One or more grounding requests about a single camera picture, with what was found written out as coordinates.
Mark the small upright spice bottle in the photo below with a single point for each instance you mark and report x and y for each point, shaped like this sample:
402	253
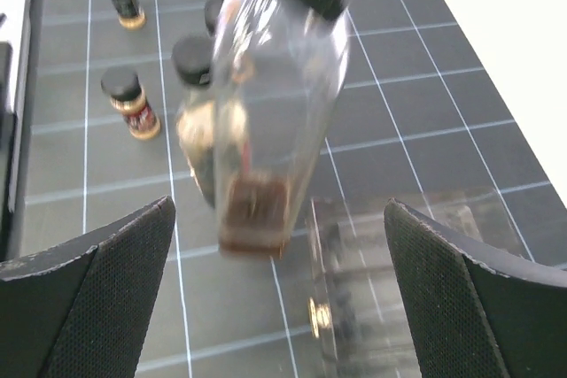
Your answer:
127	96

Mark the red label soy bottle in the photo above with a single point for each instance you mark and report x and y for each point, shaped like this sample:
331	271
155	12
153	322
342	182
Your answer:
191	58

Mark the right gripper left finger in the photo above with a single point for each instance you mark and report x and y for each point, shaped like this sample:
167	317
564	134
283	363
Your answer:
82	308

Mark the tall bottle dark sauce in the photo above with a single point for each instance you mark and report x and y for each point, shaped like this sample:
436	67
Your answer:
278	68

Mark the glass jar black lid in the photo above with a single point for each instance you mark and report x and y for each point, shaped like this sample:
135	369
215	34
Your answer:
211	12

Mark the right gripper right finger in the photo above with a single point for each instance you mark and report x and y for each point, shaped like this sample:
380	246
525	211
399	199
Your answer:
472	309

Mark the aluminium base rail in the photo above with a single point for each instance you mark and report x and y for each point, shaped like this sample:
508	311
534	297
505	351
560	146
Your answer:
19	25

